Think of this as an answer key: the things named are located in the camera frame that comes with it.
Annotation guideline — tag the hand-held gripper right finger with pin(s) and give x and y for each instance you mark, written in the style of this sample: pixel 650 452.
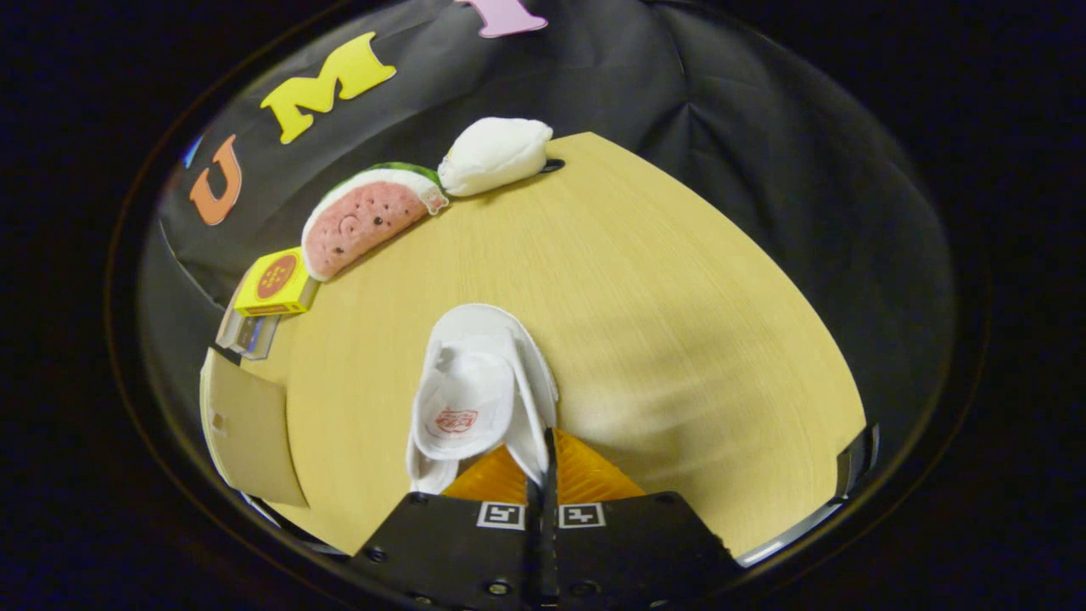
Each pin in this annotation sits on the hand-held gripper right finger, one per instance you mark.
pixel 636 552

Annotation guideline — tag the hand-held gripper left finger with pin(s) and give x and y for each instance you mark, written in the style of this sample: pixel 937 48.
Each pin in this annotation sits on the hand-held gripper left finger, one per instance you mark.
pixel 458 552

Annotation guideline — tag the white canvas shoe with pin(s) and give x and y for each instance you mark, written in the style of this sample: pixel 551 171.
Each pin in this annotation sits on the white canvas shoe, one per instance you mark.
pixel 475 399

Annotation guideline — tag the cream fabric storage box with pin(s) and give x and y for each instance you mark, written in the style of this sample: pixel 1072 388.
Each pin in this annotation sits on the cream fabric storage box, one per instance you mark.
pixel 250 424

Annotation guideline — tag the yellow book red circle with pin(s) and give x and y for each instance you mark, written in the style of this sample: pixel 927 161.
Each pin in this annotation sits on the yellow book red circle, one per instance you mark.
pixel 276 284

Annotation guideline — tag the watermelon slice plush toy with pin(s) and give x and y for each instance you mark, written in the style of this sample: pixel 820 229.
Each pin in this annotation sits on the watermelon slice plush toy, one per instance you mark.
pixel 361 221

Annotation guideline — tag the white plush toy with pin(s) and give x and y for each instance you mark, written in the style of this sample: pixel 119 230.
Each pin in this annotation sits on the white plush toy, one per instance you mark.
pixel 496 153

